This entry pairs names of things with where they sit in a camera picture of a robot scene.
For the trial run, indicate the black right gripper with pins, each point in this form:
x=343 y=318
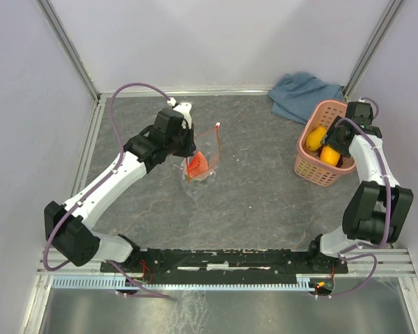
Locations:
x=329 y=138

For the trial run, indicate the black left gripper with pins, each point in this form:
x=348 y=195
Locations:
x=191 y=146

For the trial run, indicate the orange mango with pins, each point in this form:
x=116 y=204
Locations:
x=330 y=156

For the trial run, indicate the watermelon slice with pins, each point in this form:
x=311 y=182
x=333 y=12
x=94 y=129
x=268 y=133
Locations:
x=196 y=167

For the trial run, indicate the clear zip top bag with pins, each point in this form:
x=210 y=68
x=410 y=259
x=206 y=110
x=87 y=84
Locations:
x=210 y=144

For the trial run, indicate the pink plastic basket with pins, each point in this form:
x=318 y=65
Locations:
x=307 y=164

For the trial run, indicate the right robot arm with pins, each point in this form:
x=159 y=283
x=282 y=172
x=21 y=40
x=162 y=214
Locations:
x=379 y=207

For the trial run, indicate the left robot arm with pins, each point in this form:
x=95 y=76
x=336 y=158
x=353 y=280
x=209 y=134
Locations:
x=69 y=226

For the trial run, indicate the yellow mango left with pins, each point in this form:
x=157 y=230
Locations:
x=314 y=140

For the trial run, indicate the dark red grapes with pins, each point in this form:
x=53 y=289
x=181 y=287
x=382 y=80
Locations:
x=345 y=162

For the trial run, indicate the blue cloth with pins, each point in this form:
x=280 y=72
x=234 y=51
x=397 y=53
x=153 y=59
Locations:
x=296 y=95

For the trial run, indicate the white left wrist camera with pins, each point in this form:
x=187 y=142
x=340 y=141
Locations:
x=185 y=109

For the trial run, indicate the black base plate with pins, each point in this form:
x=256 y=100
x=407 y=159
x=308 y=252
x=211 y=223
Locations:
x=229 y=267

